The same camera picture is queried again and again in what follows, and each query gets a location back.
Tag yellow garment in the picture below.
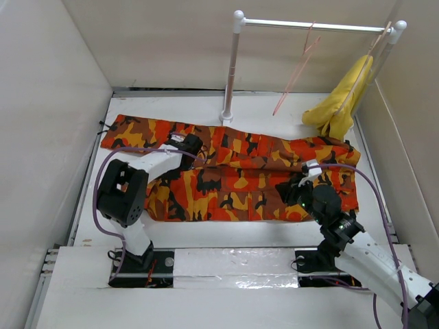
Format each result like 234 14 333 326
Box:
302 55 374 141

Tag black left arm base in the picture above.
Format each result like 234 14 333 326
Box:
107 249 175 289

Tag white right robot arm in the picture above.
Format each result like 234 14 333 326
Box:
276 178 438 328

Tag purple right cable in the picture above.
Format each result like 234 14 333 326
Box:
307 163 411 329

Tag aluminium frame rail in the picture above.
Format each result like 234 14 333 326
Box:
24 243 62 329

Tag white clothes rack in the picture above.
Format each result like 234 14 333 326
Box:
219 10 407 126

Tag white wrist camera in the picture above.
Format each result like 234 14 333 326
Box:
170 132 186 143
298 159 322 187

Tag purple cable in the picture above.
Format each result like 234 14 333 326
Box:
307 163 411 329
92 132 209 285

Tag wooden hanger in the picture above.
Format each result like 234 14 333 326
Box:
334 21 392 116

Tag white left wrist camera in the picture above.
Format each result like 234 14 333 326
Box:
170 132 186 143

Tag pink wire hanger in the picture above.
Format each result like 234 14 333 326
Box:
272 21 321 116

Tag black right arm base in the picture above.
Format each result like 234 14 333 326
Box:
290 248 367 291

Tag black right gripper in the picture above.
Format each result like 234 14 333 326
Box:
274 174 325 226

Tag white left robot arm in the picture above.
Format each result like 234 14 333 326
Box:
93 134 203 272

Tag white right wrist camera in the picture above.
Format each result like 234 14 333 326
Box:
298 159 322 187

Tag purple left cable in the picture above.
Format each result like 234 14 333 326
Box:
92 132 209 285

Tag orange camouflage trousers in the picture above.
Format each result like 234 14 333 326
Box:
101 114 361 222

